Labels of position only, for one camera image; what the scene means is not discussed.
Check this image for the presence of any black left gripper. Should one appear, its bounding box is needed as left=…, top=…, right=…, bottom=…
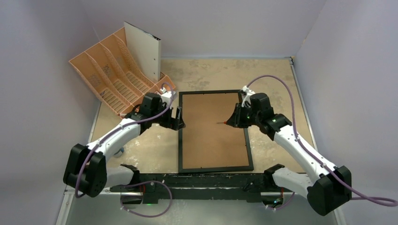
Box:
left=151, top=102, right=184, bottom=130

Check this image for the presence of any black sunflower photo frame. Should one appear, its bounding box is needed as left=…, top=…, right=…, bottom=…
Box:
left=178, top=90, right=254, bottom=173

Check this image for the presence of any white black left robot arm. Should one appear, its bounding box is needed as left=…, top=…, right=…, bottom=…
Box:
left=63, top=91, right=185, bottom=198

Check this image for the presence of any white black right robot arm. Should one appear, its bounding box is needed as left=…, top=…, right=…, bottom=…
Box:
left=225, top=90, right=352, bottom=216

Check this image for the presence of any blue patterned tape roll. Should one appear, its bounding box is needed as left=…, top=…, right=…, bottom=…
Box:
left=114, top=148, right=124, bottom=158

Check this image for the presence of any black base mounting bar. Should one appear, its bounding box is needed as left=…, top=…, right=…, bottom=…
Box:
left=110, top=173, right=292, bottom=204

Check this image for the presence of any white binder board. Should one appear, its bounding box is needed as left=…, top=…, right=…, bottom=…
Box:
left=124, top=21, right=161, bottom=83

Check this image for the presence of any peach plastic file organizer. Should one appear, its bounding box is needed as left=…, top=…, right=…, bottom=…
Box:
left=69, top=28, right=172, bottom=118

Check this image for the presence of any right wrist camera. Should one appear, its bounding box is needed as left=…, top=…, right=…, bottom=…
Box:
left=240, top=85, right=255, bottom=108

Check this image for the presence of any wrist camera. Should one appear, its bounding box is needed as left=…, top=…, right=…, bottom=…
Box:
left=240, top=85, right=255, bottom=108
left=160, top=87, right=175, bottom=108

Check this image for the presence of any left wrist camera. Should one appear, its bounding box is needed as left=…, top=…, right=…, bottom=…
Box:
left=160, top=87, right=175, bottom=108

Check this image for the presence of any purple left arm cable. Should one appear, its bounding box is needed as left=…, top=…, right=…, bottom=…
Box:
left=74, top=82, right=175, bottom=218

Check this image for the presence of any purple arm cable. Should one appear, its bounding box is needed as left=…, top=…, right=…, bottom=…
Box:
left=245, top=75, right=398, bottom=211
left=74, top=82, right=175, bottom=218

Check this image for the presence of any aluminium rail frame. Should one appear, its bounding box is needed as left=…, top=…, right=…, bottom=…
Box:
left=56, top=57, right=347, bottom=225

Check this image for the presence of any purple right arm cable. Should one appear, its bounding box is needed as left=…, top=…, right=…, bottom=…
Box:
left=245, top=75, right=398, bottom=211

